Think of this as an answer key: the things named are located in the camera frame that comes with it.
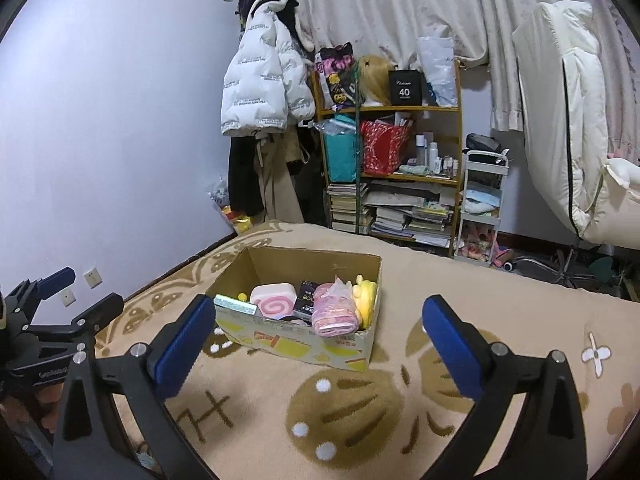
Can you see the dark hanging clothes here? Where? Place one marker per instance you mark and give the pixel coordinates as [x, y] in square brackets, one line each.
[310, 185]

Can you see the white wall socket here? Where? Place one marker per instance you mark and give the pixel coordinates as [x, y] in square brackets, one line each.
[92, 278]
[68, 299]

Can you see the light blue cloth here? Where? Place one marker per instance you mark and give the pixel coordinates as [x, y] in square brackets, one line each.
[480, 197]

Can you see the blonde wig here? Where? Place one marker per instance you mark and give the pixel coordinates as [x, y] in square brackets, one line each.
[375, 75]

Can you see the row of cosmetic bottles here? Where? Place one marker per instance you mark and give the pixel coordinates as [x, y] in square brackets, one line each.
[432, 152]

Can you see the black printed tote bag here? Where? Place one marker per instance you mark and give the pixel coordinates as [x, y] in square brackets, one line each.
[335, 72]

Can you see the black packet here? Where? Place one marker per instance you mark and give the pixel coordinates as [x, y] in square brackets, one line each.
[307, 300]

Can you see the red gift bag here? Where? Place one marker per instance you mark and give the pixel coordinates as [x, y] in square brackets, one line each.
[380, 150]

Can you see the pile of pink toys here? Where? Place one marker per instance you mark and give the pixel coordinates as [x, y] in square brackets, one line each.
[477, 247]

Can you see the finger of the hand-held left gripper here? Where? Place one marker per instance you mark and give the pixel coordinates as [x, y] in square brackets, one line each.
[107, 307]
[57, 277]

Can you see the white trolley cart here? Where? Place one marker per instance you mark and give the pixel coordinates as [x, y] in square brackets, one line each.
[482, 157]

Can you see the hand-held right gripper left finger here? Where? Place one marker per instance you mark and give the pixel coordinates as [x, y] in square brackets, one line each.
[177, 345]

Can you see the pink plastic-wrapped packet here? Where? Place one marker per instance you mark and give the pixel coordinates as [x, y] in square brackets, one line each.
[332, 315]

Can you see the black box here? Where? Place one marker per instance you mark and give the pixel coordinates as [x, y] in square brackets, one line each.
[405, 87]

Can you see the wooden shelf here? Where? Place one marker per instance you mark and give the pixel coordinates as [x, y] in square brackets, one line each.
[390, 108]

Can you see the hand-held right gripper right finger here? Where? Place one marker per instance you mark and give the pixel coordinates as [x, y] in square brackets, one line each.
[450, 345]

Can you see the cream curtain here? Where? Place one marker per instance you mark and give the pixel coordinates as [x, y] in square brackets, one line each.
[400, 10]

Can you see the teal bag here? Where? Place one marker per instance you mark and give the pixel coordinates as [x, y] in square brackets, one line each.
[340, 155]

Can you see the yellow plush toy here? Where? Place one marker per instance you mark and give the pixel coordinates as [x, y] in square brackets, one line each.
[367, 300]

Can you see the beige hanging trousers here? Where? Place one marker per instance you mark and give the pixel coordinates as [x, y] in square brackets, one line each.
[275, 185]

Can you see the black pouch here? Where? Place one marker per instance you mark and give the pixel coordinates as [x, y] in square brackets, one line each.
[482, 142]

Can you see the pink swirl roll plush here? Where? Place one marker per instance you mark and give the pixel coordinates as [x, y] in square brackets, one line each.
[272, 302]

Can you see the white puffer jacket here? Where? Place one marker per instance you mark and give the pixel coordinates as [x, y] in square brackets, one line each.
[260, 85]

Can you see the black hooded garment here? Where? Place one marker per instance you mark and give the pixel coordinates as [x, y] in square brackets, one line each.
[290, 20]

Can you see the clear plastic bag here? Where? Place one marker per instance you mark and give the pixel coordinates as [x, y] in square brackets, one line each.
[437, 65]

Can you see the stack of books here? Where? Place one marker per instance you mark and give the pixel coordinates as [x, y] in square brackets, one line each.
[400, 220]

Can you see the pink black small appliance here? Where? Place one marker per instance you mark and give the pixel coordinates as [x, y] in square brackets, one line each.
[504, 260]

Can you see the pile of colourful packets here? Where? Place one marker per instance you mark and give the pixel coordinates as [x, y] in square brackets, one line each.
[235, 215]

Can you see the black hanging coat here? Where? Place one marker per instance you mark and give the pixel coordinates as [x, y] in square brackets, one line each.
[245, 175]

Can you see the cardboard box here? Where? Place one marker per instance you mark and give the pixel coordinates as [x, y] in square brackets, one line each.
[300, 350]

